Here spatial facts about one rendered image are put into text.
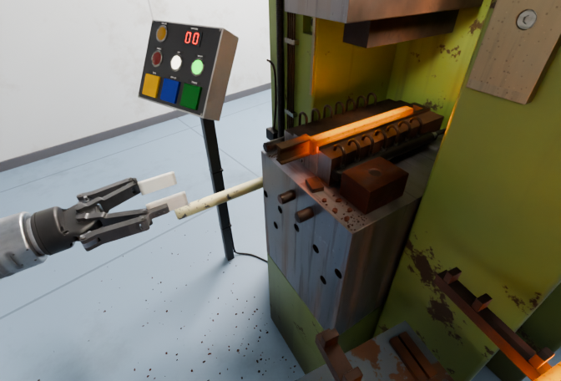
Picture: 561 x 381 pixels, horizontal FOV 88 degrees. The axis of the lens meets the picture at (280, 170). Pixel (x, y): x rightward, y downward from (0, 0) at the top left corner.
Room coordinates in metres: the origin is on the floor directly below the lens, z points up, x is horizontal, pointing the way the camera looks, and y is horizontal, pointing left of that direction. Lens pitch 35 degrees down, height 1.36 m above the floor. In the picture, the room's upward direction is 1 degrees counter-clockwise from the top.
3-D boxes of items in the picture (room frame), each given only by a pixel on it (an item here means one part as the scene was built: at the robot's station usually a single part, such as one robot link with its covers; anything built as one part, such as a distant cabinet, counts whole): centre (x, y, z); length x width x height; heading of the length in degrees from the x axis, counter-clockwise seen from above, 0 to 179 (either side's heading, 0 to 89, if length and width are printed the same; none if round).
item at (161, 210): (0.37, 0.22, 1.00); 0.05 x 0.03 x 0.01; 121
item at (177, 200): (0.40, 0.21, 1.00); 0.07 x 0.01 x 0.03; 121
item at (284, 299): (0.71, -0.28, 0.23); 0.56 x 0.38 x 0.47; 121
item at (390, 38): (0.75, -0.29, 1.24); 0.30 x 0.07 x 0.06; 121
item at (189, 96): (0.91, 0.29, 1.01); 0.07 x 0.05 x 0.07; 56
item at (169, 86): (0.97, 0.37, 1.01); 0.07 x 0.05 x 0.07; 56
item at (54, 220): (0.35, 0.36, 1.00); 0.09 x 0.08 x 0.07; 121
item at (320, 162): (0.75, -0.24, 0.96); 0.42 x 0.20 x 0.09; 121
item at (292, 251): (0.71, -0.28, 0.69); 0.56 x 0.38 x 0.45; 121
